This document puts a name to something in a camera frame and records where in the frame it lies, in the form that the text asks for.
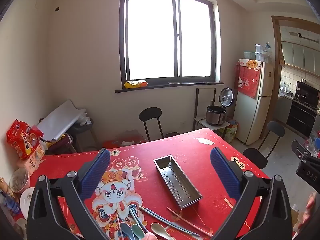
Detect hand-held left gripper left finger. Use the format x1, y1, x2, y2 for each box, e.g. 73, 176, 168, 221
27, 148, 111, 240

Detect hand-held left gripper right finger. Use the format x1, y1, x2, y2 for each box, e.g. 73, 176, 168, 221
210, 147, 293, 240

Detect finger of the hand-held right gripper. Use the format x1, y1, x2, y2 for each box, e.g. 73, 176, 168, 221
292, 140, 313, 161

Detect metal utensil tray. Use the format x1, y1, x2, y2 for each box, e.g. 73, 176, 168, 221
153, 154, 203, 210

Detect blue spoon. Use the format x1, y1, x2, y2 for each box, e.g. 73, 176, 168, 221
120, 221, 133, 240

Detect green spoon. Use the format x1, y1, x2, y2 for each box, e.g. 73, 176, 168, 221
131, 224, 145, 240

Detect blue chopstick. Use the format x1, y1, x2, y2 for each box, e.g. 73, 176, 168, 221
139, 206, 201, 237
150, 212, 194, 236

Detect cream spoon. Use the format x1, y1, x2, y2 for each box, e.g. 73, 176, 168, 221
151, 222, 175, 240

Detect person's right hand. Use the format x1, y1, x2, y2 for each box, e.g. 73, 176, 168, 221
300, 192, 320, 230

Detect black round-back chair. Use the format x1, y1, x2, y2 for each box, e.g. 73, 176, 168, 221
243, 121, 286, 170
139, 107, 181, 142

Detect wooden stool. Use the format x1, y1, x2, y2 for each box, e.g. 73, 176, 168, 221
74, 127, 98, 152

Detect red printed table mat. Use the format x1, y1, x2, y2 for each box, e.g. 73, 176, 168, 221
14, 127, 272, 240

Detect grey kitchen base cabinet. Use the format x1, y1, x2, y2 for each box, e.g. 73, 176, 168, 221
276, 92, 293, 125

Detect black range hood and stove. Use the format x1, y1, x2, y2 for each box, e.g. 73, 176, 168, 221
286, 79, 320, 137

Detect colourful printed bag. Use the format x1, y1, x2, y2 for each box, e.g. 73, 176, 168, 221
219, 120, 238, 143

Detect red floor box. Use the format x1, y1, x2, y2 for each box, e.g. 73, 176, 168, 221
102, 130, 148, 150

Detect dark red cloth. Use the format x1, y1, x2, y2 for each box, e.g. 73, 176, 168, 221
46, 133, 76, 155

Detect black bin with plastic bag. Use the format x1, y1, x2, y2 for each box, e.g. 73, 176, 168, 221
72, 117, 94, 136

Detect cream refrigerator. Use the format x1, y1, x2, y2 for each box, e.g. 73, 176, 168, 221
233, 59, 273, 146

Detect small white side table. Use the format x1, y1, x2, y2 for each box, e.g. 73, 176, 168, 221
193, 116, 230, 140

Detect electric rice cooker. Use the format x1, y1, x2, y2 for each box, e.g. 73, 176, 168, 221
206, 87, 235, 127

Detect white folded sheet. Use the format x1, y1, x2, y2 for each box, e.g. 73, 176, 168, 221
37, 99, 86, 142

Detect white lidded bowl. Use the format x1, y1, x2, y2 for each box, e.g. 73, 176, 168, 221
19, 187, 36, 219

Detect glass cup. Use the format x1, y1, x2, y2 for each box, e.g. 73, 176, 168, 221
9, 167, 30, 193

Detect red snack bag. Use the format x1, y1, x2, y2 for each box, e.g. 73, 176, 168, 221
6, 119, 44, 161

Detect red printed fridge cloth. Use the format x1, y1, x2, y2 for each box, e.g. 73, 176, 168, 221
234, 59, 262, 99

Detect yellow snack packet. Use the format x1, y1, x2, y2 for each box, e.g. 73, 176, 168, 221
124, 80, 148, 89

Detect clear plastic bag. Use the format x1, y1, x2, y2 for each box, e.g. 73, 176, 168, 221
264, 42, 273, 63

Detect clear plastic container stack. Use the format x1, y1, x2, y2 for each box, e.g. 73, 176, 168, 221
255, 44, 265, 62

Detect dark windowsill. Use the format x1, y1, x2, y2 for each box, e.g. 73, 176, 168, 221
115, 81, 225, 94

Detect dark framed window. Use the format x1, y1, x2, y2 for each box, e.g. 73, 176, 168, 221
119, 0, 221, 84

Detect glass-front kitchen wall cabinets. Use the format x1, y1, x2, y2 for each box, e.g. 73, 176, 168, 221
281, 41, 320, 75

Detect wooden door frame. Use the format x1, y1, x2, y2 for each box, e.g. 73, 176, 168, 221
271, 16, 320, 132

